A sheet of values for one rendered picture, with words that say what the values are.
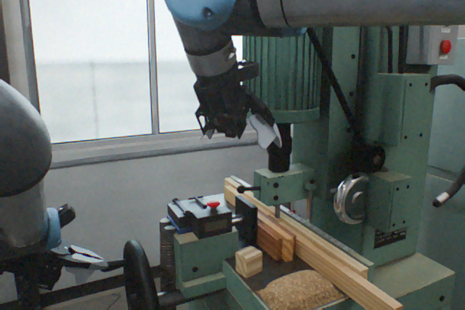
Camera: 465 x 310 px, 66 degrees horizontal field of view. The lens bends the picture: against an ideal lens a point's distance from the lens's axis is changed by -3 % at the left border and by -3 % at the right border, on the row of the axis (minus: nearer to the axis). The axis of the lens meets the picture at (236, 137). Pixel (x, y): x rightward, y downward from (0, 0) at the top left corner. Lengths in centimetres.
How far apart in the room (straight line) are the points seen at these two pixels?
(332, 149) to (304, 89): 17
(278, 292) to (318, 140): 36
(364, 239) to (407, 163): 22
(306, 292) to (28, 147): 52
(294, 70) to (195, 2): 46
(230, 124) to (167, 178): 162
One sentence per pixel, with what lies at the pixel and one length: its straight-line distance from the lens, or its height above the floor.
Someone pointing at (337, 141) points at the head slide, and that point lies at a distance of 88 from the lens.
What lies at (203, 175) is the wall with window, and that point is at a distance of 227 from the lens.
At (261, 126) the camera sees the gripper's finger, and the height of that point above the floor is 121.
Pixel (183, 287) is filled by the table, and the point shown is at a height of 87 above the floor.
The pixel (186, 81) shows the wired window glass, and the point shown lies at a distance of 221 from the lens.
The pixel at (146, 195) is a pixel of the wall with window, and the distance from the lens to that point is 219.
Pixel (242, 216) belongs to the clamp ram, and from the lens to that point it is 90.
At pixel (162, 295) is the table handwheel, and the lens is 88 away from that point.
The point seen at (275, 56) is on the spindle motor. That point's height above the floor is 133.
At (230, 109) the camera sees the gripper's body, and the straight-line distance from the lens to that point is 60.
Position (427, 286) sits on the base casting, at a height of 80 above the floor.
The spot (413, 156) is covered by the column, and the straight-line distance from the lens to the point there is 102.
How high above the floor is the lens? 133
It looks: 12 degrees down
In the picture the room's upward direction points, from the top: straight up
